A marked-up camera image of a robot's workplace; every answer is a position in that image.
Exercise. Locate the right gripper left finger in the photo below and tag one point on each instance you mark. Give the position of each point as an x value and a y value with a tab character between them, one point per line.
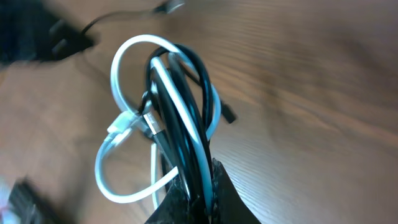
174	209

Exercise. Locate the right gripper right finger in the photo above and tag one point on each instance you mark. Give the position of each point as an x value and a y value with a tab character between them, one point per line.
228	207

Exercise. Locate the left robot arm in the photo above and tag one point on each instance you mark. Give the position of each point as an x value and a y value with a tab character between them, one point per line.
32	31

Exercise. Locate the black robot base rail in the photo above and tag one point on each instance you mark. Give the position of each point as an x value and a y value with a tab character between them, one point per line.
21	204

